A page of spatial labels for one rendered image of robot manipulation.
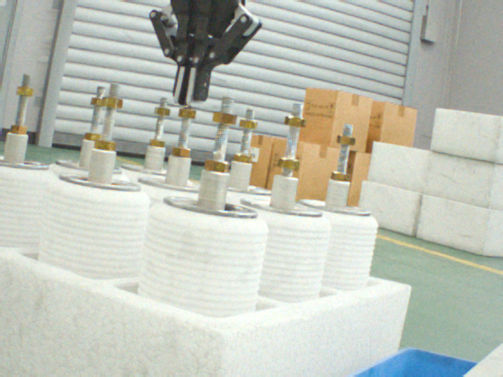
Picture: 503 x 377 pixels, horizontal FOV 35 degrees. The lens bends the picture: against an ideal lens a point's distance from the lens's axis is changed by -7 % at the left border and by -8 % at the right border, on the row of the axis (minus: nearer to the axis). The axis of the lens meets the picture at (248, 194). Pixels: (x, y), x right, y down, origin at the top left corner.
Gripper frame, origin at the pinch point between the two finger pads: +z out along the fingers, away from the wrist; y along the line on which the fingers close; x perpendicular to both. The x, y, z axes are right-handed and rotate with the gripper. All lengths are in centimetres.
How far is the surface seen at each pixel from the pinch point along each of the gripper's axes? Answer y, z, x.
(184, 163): -1.0, 7.5, 0.4
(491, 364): -36.9, 17.0, 8.2
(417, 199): 74, 19, -260
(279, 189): -12.0, 8.1, 0.5
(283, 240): -14.7, 12.0, 3.2
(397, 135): 133, -9, -369
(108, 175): -1.6, 9.0, 11.8
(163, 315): -14.8, 17.3, 18.8
